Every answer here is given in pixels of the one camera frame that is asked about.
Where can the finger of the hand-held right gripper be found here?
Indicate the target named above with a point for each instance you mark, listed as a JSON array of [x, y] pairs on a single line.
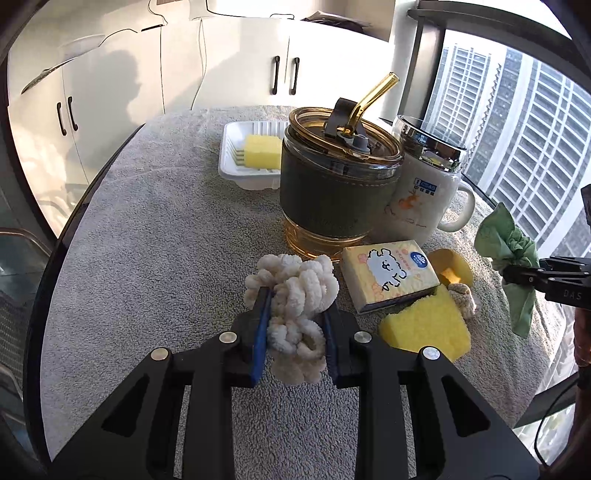
[[526, 274]]

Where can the white mug with metal lid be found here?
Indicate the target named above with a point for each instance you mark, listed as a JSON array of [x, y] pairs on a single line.
[[415, 203]]

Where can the yellow sponge block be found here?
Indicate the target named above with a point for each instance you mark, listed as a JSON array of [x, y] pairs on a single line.
[[263, 150]]

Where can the green tumbler with straw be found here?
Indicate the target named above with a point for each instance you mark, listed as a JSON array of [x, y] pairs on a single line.
[[332, 184]]

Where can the yellow tissue pack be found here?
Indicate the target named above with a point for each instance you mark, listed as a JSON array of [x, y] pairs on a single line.
[[392, 277]]

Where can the white fluffy scrunchie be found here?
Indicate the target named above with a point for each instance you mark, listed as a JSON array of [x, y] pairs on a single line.
[[295, 295]]

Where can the high-rise buildings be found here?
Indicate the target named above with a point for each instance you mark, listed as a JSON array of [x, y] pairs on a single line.
[[531, 138]]

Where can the grey towel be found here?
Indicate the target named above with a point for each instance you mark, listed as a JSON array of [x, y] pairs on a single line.
[[161, 230]]

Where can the white plastic tray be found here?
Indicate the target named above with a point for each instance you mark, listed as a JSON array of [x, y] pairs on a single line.
[[231, 170]]

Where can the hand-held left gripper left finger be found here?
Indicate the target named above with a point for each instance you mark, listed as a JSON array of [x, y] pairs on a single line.
[[261, 332]]

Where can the person's right forearm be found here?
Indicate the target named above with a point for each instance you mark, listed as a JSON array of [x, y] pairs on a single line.
[[582, 337]]

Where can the yellow notched sponge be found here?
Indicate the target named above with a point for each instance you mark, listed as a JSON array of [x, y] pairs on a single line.
[[425, 327]]

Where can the green ribbon scrunchie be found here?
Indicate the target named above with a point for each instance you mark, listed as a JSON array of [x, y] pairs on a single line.
[[501, 230]]

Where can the black window frame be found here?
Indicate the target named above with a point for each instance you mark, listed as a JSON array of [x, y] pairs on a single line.
[[420, 69]]

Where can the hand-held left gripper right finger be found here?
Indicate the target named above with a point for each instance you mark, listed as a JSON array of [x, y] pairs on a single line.
[[328, 341]]

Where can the white cabinet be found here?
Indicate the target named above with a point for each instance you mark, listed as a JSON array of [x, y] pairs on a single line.
[[221, 60]]

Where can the white crocheted scrubber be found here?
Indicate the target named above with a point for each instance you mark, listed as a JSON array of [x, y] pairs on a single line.
[[466, 300]]

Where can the yellow egg-shaped sponge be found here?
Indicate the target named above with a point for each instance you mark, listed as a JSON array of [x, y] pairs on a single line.
[[455, 265]]

